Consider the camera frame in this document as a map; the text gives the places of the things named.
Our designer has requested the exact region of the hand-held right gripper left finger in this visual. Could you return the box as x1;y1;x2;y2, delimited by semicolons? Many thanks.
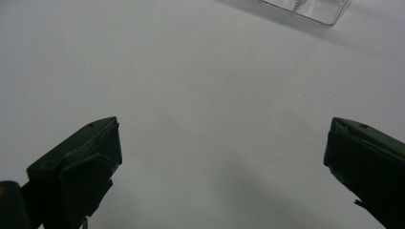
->
27;116;123;229

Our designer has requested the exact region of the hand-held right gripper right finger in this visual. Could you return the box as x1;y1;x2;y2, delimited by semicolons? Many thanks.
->
324;116;405;229

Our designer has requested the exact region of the clear plastic box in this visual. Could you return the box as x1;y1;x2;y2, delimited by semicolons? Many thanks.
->
257;0;352;27

